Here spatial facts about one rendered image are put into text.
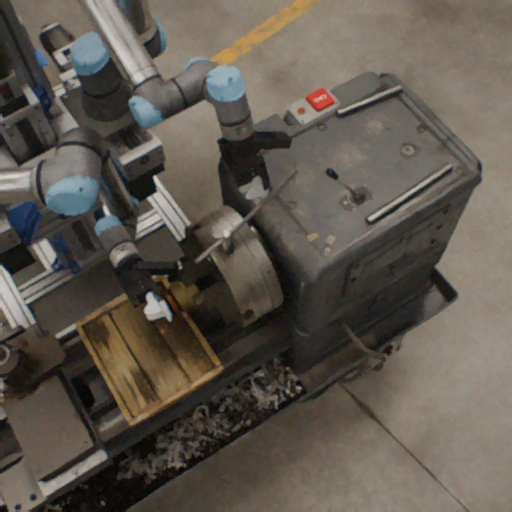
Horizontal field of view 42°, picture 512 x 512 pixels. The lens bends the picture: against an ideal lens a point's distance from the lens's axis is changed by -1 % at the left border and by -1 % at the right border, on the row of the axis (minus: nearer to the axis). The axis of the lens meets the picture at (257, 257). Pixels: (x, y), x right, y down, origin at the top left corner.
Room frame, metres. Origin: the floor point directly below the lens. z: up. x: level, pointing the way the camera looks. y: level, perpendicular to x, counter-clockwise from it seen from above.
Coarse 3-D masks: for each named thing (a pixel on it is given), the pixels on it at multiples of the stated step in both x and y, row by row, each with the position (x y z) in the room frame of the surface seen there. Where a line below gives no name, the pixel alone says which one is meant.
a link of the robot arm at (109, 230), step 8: (112, 216) 0.98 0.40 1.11; (96, 224) 0.96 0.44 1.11; (104, 224) 0.95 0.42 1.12; (112, 224) 0.95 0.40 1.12; (120, 224) 0.96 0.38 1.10; (96, 232) 0.94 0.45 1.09; (104, 232) 0.93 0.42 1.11; (112, 232) 0.92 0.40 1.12; (120, 232) 0.92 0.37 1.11; (104, 240) 0.91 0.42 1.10; (112, 240) 0.90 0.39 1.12; (120, 240) 0.90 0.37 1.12; (128, 240) 0.90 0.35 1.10; (112, 248) 0.88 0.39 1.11
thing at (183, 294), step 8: (168, 288) 0.75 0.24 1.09; (176, 288) 0.74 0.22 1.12; (184, 288) 0.73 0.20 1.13; (192, 288) 0.74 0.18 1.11; (168, 296) 0.72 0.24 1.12; (176, 296) 0.72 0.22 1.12; (184, 296) 0.72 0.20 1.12; (192, 296) 0.72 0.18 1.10; (168, 304) 0.70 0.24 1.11; (176, 304) 0.70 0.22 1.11; (184, 304) 0.70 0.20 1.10; (192, 304) 0.70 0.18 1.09; (176, 312) 0.68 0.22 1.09; (184, 312) 0.69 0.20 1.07
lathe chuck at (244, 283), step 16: (192, 224) 0.89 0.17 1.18; (208, 224) 0.87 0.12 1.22; (224, 224) 0.86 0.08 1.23; (208, 240) 0.81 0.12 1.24; (240, 240) 0.81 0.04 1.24; (208, 256) 0.79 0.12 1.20; (224, 256) 0.77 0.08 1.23; (240, 256) 0.77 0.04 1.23; (208, 272) 0.81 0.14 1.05; (224, 272) 0.73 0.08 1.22; (240, 272) 0.73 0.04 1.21; (256, 272) 0.73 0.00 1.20; (224, 288) 0.72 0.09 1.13; (240, 288) 0.69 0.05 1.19; (256, 288) 0.70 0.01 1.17; (240, 304) 0.67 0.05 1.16; (256, 304) 0.67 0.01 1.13; (240, 320) 0.66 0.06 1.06
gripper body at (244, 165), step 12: (252, 132) 0.92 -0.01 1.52; (228, 144) 0.90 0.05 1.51; (240, 144) 0.90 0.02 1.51; (228, 156) 0.90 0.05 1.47; (240, 156) 0.90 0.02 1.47; (252, 156) 0.90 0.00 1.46; (228, 168) 0.90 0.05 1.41; (240, 168) 0.87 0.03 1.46; (252, 168) 0.88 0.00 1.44; (240, 180) 0.86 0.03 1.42; (252, 180) 0.87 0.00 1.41
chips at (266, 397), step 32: (256, 384) 0.62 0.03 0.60; (288, 384) 0.62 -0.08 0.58; (192, 416) 0.54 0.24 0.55; (224, 416) 0.53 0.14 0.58; (256, 416) 0.52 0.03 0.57; (128, 448) 0.45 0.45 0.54; (160, 448) 0.44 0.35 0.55; (192, 448) 0.43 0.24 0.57; (96, 480) 0.36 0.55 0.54; (128, 480) 0.35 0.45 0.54; (160, 480) 0.34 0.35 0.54
